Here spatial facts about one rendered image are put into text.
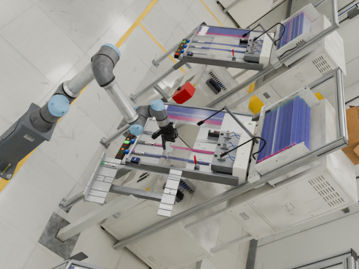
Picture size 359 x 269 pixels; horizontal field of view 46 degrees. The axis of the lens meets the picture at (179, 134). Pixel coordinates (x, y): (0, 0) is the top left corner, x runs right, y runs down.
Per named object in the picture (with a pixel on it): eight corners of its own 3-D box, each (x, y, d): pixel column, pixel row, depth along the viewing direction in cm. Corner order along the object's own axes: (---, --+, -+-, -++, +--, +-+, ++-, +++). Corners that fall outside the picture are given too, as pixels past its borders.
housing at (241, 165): (231, 184, 258) (232, 167, 250) (242, 136, 296) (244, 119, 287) (244, 186, 256) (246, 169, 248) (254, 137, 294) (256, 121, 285)
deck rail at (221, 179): (125, 168, 270) (125, 160, 267) (126, 166, 272) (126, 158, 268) (237, 186, 255) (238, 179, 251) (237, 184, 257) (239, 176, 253)
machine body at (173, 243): (94, 227, 317) (149, 198, 282) (127, 166, 371) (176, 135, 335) (154, 277, 337) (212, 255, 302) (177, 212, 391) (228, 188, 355)
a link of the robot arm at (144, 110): (129, 115, 246) (146, 113, 242) (134, 103, 254) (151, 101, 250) (133, 125, 250) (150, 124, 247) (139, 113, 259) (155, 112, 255)
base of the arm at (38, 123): (25, 123, 246) (34, 116, 241) (33, 105, 257) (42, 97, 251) (48, 136, 254) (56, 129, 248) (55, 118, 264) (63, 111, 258)
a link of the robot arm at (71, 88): (46, 100, 252) (101, 50, 221) (56, 86, 263) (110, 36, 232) (62, 113, 256) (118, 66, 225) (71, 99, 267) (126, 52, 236)
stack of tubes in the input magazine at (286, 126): (256, 163, 245) (296, 143, 230) (265, 113, 284) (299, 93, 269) (269, 176, 249) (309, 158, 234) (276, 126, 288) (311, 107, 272)
